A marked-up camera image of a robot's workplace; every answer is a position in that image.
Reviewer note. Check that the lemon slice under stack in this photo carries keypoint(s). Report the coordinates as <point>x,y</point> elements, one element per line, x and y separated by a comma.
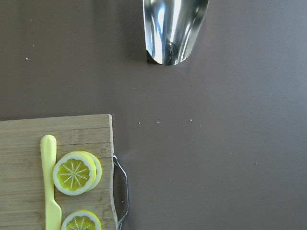
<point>99,169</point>

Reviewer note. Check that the steel scoop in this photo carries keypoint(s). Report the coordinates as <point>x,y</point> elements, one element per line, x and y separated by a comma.
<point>171,28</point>

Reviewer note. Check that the lower lemon slice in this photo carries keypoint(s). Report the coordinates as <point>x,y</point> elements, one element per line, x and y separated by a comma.
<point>81,220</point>

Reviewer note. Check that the yellow plastic knife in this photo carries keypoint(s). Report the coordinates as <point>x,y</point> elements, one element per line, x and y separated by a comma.
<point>53,212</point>

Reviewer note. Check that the upper lemon slice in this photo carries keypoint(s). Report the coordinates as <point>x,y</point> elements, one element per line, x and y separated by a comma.
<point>74,173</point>

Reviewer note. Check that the metal board handle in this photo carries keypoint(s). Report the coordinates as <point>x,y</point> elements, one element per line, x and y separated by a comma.
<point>120,192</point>

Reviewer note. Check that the bamboo cutting board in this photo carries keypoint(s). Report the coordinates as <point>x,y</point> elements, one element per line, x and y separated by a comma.
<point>22,200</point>

